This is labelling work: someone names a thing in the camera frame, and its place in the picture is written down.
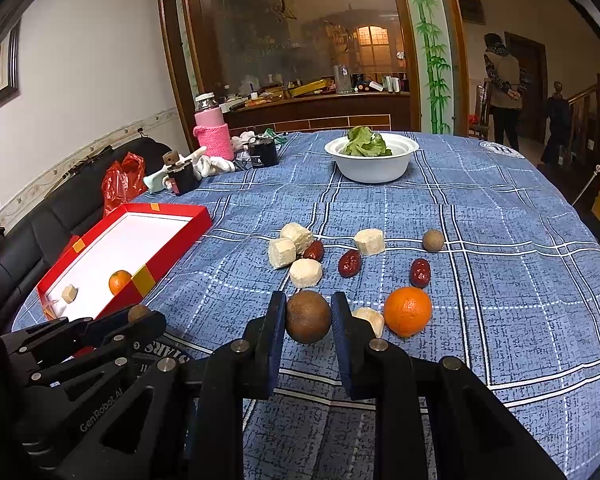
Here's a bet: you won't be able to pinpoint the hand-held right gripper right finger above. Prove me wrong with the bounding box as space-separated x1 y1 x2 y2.
330 291 567 480

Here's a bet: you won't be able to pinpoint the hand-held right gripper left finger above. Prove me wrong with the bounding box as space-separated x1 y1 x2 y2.
50 290 287 480

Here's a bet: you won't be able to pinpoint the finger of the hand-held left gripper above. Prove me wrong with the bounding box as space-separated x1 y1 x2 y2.
0 316 131 361
22 310 168 401

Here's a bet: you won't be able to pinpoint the large brown round fruit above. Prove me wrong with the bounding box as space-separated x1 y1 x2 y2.
285 290 332 345

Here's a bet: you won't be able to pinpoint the orange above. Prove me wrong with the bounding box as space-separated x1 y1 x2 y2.
108 270 133 296
383 286 433 339

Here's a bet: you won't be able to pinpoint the red-rimmed white tray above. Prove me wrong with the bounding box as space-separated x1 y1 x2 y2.
36 203 213 322

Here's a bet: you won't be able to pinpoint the black sofa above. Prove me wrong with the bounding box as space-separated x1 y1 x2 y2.
0 137 191 331

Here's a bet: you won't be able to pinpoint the blue plaid tablecloth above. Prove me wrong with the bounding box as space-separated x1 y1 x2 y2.
11 130 600 480

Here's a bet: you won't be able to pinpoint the light green cloth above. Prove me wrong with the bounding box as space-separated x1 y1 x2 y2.
144 169 173 195

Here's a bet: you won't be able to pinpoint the red plastic bag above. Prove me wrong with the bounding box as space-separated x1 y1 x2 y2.
101 152 147 218

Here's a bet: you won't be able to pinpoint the white gloves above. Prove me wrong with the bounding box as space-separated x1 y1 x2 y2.
192 146 238 178

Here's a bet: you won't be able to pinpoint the black cup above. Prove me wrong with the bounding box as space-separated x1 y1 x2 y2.
246 136 280 168

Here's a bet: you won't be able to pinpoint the white bowl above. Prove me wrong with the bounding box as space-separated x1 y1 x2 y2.
324 132 420 184

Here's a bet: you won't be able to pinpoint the white crumpled cloth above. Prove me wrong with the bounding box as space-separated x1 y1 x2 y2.
230 131 258 153

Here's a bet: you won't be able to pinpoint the green lettuce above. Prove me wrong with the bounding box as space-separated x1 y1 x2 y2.
341 126 394 157

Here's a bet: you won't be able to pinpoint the bottle with pink knit sleeve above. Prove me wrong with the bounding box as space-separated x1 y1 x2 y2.
193 92 236 162

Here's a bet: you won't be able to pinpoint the wooden counter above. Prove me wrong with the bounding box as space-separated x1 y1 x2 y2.
222 91 412 133

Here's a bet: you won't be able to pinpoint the yellow box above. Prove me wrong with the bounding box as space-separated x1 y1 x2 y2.
285 80 331 97

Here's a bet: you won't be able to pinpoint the glass pitcher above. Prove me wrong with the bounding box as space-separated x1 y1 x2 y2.
333 64 353 93

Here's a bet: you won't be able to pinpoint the wooden chair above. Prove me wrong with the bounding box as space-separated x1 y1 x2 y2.
467 80 492 141

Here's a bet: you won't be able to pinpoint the thin metal rod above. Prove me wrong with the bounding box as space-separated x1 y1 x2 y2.
574 129 600 207

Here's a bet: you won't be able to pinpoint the bamboo painted pillar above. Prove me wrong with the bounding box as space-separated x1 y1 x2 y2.
402 0 456 135

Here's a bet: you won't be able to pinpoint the wooden door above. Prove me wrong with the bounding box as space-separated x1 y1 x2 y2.
505 32 548 143

